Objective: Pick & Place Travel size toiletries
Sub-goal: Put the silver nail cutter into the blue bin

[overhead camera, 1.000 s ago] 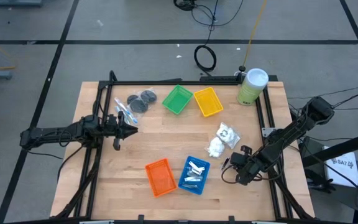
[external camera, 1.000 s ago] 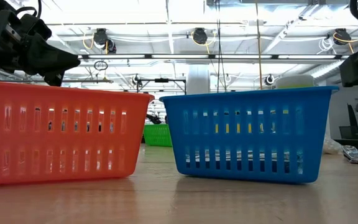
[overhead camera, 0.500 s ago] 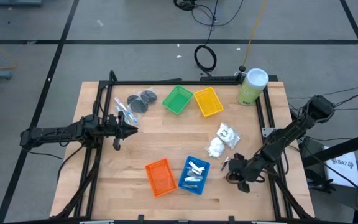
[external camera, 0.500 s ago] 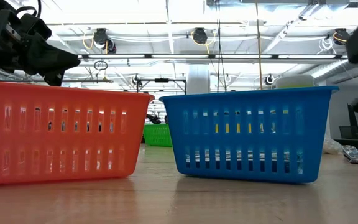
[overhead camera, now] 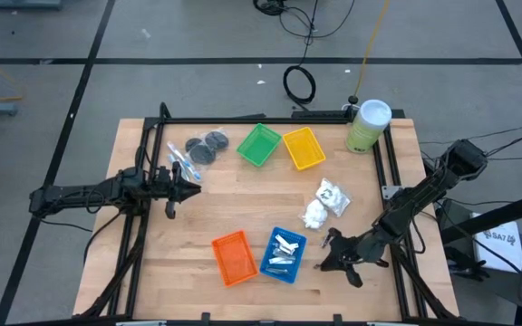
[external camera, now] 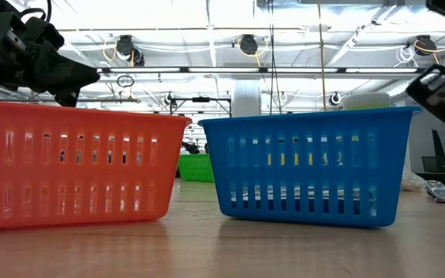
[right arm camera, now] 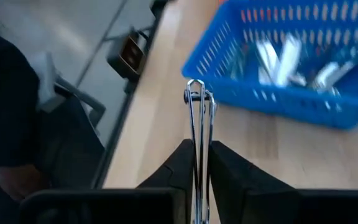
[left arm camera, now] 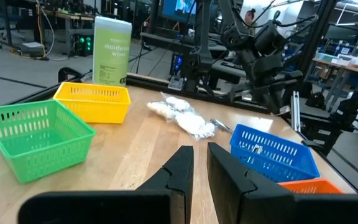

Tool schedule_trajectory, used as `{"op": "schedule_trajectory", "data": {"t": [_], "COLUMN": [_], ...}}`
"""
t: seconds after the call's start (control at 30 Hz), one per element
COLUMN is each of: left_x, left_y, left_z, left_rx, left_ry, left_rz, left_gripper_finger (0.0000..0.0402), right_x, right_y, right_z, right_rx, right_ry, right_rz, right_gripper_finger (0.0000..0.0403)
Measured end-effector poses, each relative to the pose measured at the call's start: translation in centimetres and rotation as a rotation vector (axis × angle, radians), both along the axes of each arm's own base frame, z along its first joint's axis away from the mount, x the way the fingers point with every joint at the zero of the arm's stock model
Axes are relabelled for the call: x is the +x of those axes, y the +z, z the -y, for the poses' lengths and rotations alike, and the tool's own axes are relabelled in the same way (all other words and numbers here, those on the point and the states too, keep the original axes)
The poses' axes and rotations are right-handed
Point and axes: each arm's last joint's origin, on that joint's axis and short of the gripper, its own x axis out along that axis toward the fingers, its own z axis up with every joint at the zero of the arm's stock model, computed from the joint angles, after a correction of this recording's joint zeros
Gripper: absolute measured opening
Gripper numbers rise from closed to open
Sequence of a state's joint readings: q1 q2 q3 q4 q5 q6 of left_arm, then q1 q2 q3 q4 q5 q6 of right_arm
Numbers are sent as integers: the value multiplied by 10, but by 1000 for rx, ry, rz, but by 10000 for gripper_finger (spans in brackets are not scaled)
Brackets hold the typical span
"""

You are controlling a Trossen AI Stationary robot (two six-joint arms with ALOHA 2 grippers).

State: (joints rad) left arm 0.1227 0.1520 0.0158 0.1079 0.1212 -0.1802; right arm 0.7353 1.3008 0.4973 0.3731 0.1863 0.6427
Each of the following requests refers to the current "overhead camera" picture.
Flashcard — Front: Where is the white box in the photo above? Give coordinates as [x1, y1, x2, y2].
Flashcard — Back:
[470, 211, 522, 273]

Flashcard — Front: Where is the green disinfecting wipes canister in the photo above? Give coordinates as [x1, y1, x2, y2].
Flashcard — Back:
[344, 99, 393, 155]

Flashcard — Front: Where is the printed clear cotton balls bag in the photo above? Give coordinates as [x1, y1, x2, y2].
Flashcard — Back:
[314, 177, 352, 217]

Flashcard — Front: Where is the black aluminium table frame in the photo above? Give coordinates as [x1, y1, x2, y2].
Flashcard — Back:
[77, 101, 461, 326]

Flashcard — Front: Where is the silver metal bracket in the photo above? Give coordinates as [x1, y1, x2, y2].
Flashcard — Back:
[381, 184, 402, 201]

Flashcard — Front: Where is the bagged blue white toothbrush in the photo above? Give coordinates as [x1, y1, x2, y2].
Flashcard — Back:
[166, 140, 202, 181]
[167, 152, 190, 183]

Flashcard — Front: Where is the black coiled cable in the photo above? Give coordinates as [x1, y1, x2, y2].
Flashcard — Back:
[282, 65, 317, 106]

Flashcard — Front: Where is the green plastic basket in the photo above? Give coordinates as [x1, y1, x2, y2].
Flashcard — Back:
[236, 122, 284, 168]

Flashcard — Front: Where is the grey blue base plate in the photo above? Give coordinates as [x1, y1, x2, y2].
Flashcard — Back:
[0, 0, 63, 11]

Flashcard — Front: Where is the yellow hanging cable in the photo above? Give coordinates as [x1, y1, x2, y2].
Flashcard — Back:
[353, 0, 392, 99]

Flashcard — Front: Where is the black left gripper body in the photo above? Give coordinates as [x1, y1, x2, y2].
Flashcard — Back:
[153, 166, 184, 221]

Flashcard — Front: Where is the yellow plastic basket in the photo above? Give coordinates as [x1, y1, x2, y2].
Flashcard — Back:
[282, 126, 327, 172]

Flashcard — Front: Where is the black gantry beam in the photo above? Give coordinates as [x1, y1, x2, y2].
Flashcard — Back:
[440, 187, 522, 245]

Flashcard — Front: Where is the orange plastic basket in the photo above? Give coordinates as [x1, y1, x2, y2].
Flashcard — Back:
[210, 229, 259, 288]

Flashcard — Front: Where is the blue plastic basket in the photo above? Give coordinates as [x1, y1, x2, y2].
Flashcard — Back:
[259, 225, 308, 285]

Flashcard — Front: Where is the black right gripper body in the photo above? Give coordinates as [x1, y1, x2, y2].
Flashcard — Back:
[328, 235, 382, 289]

